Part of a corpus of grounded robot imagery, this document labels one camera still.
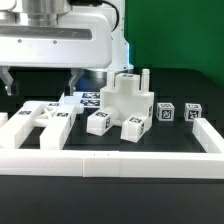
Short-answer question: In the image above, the white chair back frame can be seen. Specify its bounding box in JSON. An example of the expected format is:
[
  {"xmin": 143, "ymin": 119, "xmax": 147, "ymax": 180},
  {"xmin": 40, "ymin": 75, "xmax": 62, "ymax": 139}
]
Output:
[{"xmin": 0, "ymin": 101, "xmax": 84, "ymax": 150}]

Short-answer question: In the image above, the white chair seat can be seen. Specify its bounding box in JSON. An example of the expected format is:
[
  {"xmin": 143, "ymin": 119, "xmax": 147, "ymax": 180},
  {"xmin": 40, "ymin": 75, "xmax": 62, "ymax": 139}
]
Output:
[{"xmin": 100, "ymin": 69, "xmax": 154, "ymax": 130}]

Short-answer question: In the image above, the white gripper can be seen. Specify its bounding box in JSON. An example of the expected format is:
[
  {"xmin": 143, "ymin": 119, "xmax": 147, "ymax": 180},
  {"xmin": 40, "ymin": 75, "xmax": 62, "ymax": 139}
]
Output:
[{"xmin": 0, "ymin": 12, "xmax": 112, "ymax": 96}]

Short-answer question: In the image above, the white U-shaped fence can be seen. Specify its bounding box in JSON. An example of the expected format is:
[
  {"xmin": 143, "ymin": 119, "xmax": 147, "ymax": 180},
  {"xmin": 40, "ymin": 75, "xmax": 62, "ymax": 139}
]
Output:
[{"xmin": 0, "ymin": 118, "xmax": 224, "ymax": 179}]

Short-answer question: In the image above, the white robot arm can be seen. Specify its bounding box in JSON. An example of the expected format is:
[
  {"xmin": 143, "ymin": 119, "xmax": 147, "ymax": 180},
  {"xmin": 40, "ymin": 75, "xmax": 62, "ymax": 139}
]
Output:
[{"xmin": 0, "ymin": 0, "xmax": 133, "ymax": 95}]

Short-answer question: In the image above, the white part at left edge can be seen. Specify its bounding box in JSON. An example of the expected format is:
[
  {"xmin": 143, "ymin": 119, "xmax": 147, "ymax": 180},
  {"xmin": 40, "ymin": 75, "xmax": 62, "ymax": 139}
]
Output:
[{"xmin": 0, "ymin": 112, "xmax": 8, "ymax": 128}]

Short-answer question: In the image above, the white marker sheet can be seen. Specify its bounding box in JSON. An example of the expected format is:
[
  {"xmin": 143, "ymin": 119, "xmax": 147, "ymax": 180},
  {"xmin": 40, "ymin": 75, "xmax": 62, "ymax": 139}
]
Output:
[{"xmin": 58, "ymin": 90, "xmax": 103, "ymax": 110}]

